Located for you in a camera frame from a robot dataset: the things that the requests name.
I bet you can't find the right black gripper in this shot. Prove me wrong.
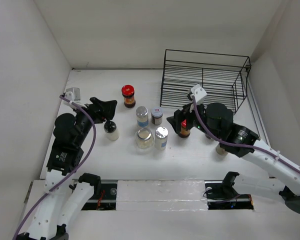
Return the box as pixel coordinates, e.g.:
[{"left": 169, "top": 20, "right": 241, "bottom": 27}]
[{"left": 166, "top": 98, "right": 221, "bottom": 141}]

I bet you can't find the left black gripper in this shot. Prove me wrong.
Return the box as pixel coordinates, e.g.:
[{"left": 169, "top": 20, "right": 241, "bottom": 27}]
[{"left": 73, "top": 96, "right": 117, "bottom": 145}]

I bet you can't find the red lid sauce jar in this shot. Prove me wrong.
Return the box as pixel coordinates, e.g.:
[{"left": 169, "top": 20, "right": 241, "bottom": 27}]
[
  {"left": 178, "top": 119, "right": 191, "bottom": 139},
  {"left": 121, "top": 84, "right": 136, "bottom": 108}
]

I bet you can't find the silver lid spice shaker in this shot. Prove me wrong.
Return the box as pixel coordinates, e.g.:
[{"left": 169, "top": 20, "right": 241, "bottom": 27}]
[{"left": 135, "top": 106, "right": 149, "bottom": 128}]

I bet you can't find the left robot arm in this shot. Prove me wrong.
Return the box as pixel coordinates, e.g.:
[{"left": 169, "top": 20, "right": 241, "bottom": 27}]
[{"left": 13, "top": 93, "right": 118, "bottom": 240}]

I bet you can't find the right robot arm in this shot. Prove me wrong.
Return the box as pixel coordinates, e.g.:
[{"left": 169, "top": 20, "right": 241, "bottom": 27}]
[{"left": 166, "top": 102, "right": 300, "bottom": 214}]

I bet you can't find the black cap white bottle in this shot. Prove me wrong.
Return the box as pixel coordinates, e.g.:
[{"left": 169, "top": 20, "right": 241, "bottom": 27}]
[{"left": 103, "top": 120, "right": 120, "bottom": 141}]

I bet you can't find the white lid dark jar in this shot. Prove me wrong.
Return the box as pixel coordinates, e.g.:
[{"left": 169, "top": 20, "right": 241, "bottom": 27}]
[{"left": 151, "top": 106, "right": 163, "bottom": 126}]

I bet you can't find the open glass jar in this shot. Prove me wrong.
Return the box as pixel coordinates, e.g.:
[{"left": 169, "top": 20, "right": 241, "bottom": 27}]
[{"left": 135, "top": 128, "right": 155, "bottom": 155}]

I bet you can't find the black cap beige bottle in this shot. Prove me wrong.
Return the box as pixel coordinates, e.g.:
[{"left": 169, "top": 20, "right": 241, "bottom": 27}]
[{"left": 215, "top": 144, "right": 228, "bottom": 158}]

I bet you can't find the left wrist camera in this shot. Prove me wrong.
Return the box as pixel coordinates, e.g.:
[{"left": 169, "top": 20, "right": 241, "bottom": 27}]
[{"left": 64, "top": 87, "right": 81, "bottom": 102}]

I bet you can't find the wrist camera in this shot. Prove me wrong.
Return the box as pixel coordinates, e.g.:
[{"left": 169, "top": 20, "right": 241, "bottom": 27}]
[
  {"left": 64, "top": 87, "right": 81, "bottom": 102},
  {"left": 186, "top": 84, "right": 208, "bottom": 105}
]

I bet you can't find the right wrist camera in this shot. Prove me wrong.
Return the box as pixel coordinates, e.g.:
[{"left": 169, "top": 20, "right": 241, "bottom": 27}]
[{"left": 186, "top": 84, "right": 208, "bottom": 105}]

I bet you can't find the black wire rack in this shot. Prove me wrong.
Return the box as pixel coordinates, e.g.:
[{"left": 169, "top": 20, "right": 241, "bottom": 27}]
[{"left": 160, "top": 49, "right": 251, "bottom": 113}]

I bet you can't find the metal mounting rail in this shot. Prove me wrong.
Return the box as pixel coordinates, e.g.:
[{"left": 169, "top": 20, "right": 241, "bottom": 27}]
[{"left": 83, "top": 180, "right": 254, "bottom": 211}]

